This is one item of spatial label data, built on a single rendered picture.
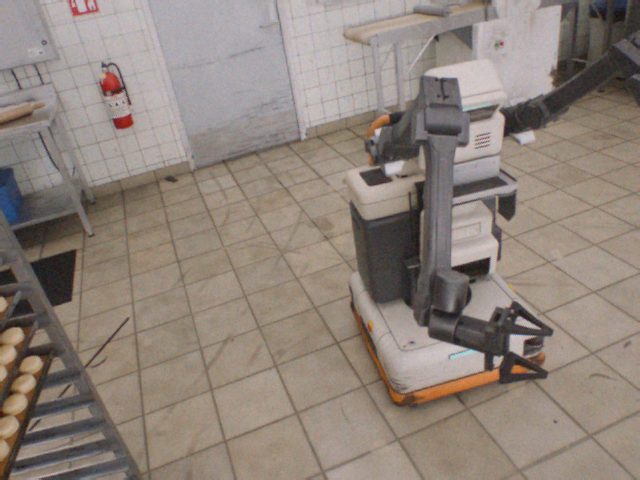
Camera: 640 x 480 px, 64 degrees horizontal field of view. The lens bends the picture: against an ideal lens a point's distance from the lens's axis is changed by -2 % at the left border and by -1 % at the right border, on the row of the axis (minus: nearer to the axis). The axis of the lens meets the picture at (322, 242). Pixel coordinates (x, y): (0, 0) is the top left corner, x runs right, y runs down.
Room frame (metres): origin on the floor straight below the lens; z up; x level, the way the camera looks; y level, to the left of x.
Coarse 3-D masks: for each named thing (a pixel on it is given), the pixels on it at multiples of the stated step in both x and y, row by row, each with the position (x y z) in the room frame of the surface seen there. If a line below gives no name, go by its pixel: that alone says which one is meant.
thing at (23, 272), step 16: (0, 208) 1.05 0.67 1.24; (0, 224) 1.02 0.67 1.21; (0, 240) 1.02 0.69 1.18; (16, 240) 1.04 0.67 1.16; (16, 272) 1.02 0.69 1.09; (32, 272) 1.04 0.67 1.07; (32, 304) 1.02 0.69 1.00; (48, 304) 1.04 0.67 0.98; (48, 336) 1.02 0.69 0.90; (64, 336) 1.03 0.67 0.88; (80, 368) 1.03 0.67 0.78; (80, 384) 1.02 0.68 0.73; (96, 400) 1.02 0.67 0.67; (112, 432) 1.02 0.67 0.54
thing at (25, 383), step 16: (32, 368) 0.94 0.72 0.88; (16, 384) 0.89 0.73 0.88; (32, 384) 0.89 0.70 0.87; (16, 400) 0.84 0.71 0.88; (0, 416) 0.82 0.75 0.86; (16, 416) 0.81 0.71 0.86; (0, 432) 0.75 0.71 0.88; (16, 432) 0.76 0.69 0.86; (0, 448) 0.71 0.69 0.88; (0, 464) 0.69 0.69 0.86
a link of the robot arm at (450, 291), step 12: (444, 276) 0.74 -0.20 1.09; (456, 276) 0.74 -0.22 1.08; (444, 288) 0.72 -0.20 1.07; (456, 288) 0.71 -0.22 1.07; (432, 300) 0.76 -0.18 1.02; (444, 300) 0.71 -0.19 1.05; (456, 300) 0.71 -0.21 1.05; (420, 312) 0.76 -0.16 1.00; (456, 312) 0.75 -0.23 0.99; (420, 324) 0.75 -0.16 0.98
